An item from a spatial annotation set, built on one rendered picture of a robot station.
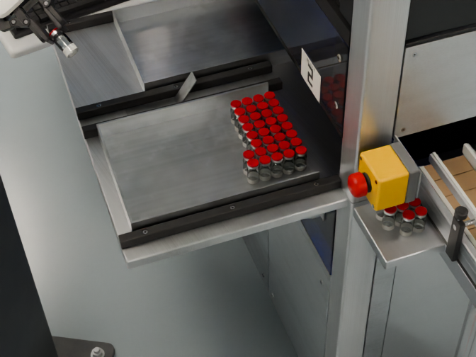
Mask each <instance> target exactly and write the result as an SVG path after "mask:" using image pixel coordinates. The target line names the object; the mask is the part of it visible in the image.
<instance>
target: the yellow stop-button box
mask: <svg viewBox="0 0 476 357"><path fill-rule="evenodd" d="M358 171H359V172H361V173H362V174H363V175H364V177H365V180H366V183H367V186H368V193H367V195H366V197H367V199H368V200H369V202H370V204H371V205H372V206H373V209H374V210H375V211H379V210H383V209H385V208H390V207H392V206H396V205H400V204H403V203H409V202H412V201H414V200H415V197H416V193H417V185H418V180H419V173H420V170H419V168H418V166H417V165H416V164H415V163H414V161H413V159H412V158H411V157H410V155H409V154H408V152H407V151H406V149H405V148H404V147H403V145H402V143H401V142H395V143H392V144H391V145H390V146H389V145H386V146H383V147H378V148H376V149H371V150H368V151H365V152H361V154H360V161H359V169H358Z"/></svg>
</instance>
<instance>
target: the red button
mask: <svg viewBox="0 0 476 357"><path fill-rule="evenodd" d="M348 189H349V191H350V192H351V194H352V196H353V197H356V198H360V197H363V196H366V195H367V193H368V186H367V183H366V179H365V177H364V175H363V174H362V173H361V172H356V173H353V174H351V175H350V176H349V177H348Z"/></svg>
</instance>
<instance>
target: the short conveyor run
mask: <svg viewBox="0 0 476 357"><path fill-rule="evenodd" d="M463 154H464V155H462V156H459V157H455V158H452V159H447V160H445V161H441V160H440V158H439V157H438V155H437V154H436V153H435V152H433V153H432V154H430V155H429V162H430V163H431V164H430V165H427V166H420V167H419V169H420V170H421V172H422V174H421V181H420V186H419V193H418V198H419V199H420V200H421V205H420V206H423V207H425V208H426V209H427V214H426V216H427V218H428V219H429V221H430V223H431V224H432V225H433V227H434V229H435V230H436V231H437V233H438V235H439V236H440V238H441V239H442V240H443V242H444V244H445V247H444V250H443V252H441V253H439V254H440V255H441V257H442V259H443V260H444V261H445V263H446V265H447V266H448V267H449V269H450V271H451V272H452V274H453V275H454V276H455V279H456V280H457V282H458V283H459V284H460V286H461V288H462V289H463V290H464V292H465V294H466V295H467V296H468V298H469V299H470V302H471V303H472V304H473V306H474V307H475V309H476V151H475V150H474V149H473V148H472V147H471V146H470V144H469V143H465V144H464V145H463Z"/></svg>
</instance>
